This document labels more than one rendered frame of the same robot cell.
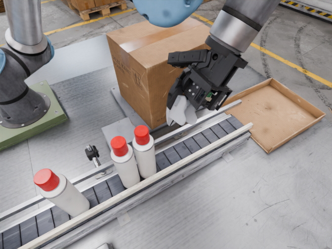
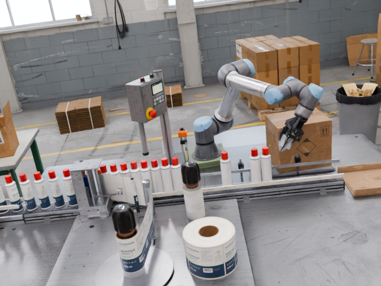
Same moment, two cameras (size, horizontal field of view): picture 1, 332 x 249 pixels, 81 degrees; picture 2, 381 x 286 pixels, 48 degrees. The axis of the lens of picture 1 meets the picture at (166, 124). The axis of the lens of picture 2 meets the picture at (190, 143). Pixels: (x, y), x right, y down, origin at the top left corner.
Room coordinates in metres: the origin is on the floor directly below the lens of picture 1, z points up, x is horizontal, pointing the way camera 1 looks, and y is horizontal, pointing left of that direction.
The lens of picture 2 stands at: (-1.58, -0.69, 1.95)
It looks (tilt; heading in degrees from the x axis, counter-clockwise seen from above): 22 degrees down; 33
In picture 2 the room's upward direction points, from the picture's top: 7 degrees counter-clockwise
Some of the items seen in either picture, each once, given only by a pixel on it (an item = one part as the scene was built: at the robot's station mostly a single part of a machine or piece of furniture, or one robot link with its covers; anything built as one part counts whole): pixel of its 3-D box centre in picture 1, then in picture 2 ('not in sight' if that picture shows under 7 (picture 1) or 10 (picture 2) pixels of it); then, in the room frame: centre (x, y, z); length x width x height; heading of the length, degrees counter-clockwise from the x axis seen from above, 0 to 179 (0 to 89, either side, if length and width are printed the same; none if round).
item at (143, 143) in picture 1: (145, 153); (266, 165); (0.26, 0.05, 0.98); 0.05 x 0.05 x 0.20
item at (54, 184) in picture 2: not in sight; (55, 188); (-0.30, 0.99, 0.98); 0.05 x 0.05 x 0.20
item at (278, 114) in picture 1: (270, 110); (375, 177); (0.53, -0.42, 0.85); 0.30 x 0.26 x 0.04; 120
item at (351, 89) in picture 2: not in sight; (362, 100); (2.89, 0.05, 0.50); 0.42 x 0.41 x 0.28; 126
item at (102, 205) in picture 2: not in sight; (92, 188); (-0.27, 0.76, 1.01); 0.14 x 0.13 x 0.26; 120
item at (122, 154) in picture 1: (125, 164); (255, 167); (0.23, 0.10, 0.98); 0.05 x 0.05 x 0.20
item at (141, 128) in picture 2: not in sight; (142, 136); (0.03, 0.63, 1.18); 0.04 x 0.04 x 0.21
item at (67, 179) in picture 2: not in sight; (70, 187); (-0.26, 0.92, 0.98); 0.05 x 0.05 x 0.20
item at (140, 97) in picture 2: not in sight; (147, 99); (0.05, 0.57, 1.38); 0.17 x 0.10 x 0.19; 175
